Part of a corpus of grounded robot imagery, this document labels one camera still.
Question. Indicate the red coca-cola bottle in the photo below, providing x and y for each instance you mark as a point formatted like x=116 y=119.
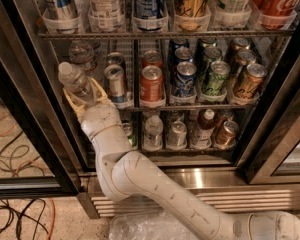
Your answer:
x=275 y=14

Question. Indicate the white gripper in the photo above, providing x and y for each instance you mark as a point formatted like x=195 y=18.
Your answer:
x=99 y=120

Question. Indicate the green can front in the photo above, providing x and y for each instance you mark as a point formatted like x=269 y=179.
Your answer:
x=216 y=76

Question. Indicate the silver can bottom shelf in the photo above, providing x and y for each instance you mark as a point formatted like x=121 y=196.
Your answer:
x=176 y=139

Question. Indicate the clear water bottle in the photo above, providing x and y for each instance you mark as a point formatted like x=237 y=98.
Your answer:
x=76 y=83
x=82 y=54

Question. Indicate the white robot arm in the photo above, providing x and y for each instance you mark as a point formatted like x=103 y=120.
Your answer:
x=123 y=172

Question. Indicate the gold can front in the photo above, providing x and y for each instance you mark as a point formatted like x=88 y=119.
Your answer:
x=249 y=80

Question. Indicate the clear water bottle behind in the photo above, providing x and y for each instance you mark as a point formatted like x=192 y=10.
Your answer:
x=82 y=54

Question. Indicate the clear water bottle front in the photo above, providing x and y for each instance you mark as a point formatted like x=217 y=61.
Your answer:
x=76 y=83

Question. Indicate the orange soda can front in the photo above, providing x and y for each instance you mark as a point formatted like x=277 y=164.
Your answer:
x=151 y=84

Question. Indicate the silver blue can front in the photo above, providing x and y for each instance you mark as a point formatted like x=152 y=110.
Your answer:
x=115 y=82

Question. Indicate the left fridge glass door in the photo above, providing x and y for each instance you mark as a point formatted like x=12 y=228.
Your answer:
x=30 y=89

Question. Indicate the silver blue tall can top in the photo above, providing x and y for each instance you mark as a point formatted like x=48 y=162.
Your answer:
x=61 y=9

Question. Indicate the silver blue can behind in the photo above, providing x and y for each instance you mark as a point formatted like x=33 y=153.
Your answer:
x=115 y=58

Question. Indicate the green can middle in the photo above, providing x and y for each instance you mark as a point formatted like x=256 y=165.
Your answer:
x=210 y=54

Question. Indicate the gold can back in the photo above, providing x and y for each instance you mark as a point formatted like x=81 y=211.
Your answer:
x=237 y=44

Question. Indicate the gold tall can top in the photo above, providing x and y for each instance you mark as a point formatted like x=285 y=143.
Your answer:
x=190 y=12

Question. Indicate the brown tea bottle bottom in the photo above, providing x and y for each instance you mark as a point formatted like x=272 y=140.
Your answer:
x=201 y=135

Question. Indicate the green can back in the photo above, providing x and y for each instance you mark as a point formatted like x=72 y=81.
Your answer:
x=203 y=43

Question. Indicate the right fridge glass door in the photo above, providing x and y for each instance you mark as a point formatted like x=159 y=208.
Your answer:
x=274 y=150

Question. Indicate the blue can middle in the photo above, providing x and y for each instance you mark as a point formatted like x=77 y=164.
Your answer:
x=182 y=54

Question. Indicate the gold can middle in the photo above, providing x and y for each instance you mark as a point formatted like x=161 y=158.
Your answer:
x=243 y=57

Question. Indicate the bronze can bottom shelf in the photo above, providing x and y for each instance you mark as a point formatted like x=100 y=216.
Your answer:
x=227 y=133

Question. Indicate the white labelled bottle top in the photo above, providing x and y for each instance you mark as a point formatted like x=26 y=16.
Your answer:
x=107 y=12

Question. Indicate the green can bottom shelf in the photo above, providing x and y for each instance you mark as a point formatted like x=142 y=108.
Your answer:
x=130 y=133

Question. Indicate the blue white can top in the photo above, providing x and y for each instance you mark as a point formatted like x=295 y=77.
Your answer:
x=149 y=9

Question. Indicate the orange soda can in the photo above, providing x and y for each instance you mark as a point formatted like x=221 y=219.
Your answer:
x=152 y=58
x=151 y=84

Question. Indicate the clear plastic bin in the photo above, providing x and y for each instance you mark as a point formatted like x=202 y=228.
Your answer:
x=154 y=225

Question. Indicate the fridge glass door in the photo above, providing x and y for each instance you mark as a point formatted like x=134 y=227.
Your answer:
x=30 y=89
x=274 y=150

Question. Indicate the blue can back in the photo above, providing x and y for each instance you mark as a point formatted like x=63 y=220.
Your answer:
x=176 y=43

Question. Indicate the orange soda can behind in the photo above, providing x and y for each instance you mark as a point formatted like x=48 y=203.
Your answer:
x=152 y=58

